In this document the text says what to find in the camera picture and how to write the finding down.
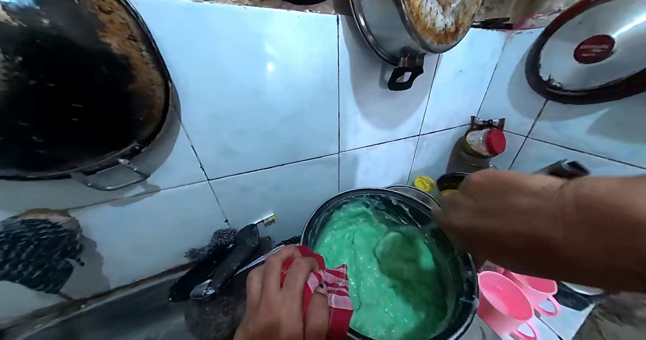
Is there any red white checked cloth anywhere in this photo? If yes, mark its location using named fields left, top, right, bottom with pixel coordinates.
left=281, top=244, right=354, bottom=340

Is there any clear round container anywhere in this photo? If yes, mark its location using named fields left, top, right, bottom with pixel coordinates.
left=386, top=185, right=441, bottom=210

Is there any black handled utensil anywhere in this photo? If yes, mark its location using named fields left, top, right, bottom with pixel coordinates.
left=190, top=213, right=276, bottom=301
left=168, top=244, right=230, bottom=303

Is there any person's right forearm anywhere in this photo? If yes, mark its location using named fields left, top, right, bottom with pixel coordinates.
left=547, top=175, right=646, bottom=294

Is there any large blackened round pan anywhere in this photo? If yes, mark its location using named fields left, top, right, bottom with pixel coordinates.
left=0, top=0, right=173, bottom=192

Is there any batter-coated mixing spoon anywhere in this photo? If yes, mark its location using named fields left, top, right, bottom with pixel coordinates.
left=375, top=219, right=445, bottom=282

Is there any dark cylindrical object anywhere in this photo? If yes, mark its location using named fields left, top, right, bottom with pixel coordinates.
left=535, top=159, right=590, bottom=180

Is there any black mesh scrubber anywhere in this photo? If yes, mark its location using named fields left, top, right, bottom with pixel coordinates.
left=0, top=209, right=85, bottom=295

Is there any steel pot with black handle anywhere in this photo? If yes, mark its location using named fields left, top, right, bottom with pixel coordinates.
left=346, top=0, right=489, bottom=92

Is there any person's left hand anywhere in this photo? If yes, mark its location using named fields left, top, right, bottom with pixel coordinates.
left=234, top=244, right=331, bottom=340

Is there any dark red wall packet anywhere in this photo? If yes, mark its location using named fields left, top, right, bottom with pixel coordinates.
left=470, top=116, right=506, bottom=131

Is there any dark round cooking pot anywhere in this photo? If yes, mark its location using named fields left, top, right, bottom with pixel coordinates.
left=300, top=188, right=479, bottom=340

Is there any person's right hand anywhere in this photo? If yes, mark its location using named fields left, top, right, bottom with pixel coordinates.
left=433, top=169, right=566, bottom=267

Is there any steel lid with dark rim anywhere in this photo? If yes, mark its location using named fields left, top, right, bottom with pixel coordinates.
left=525, top=0, right=646, bottom=105

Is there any pink plastic cup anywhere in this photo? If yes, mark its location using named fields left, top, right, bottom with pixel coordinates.
left=477, top=270, right=541, bottom=340
left=504, top=269, right=561, bottom=317

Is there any dark cup with yellow content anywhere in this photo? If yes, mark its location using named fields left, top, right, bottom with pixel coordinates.
left=435, top=172, right=472, bottom=196

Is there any green batter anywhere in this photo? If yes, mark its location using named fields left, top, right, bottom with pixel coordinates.
left=314, top=202, right=450, bottom=340

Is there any steel wool scrubber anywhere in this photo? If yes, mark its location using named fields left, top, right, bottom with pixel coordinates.
left=185, top=228, right=237, bottom=260

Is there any jar with red lid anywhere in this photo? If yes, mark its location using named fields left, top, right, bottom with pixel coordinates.
left=457, top=128, right=507, bottom=173

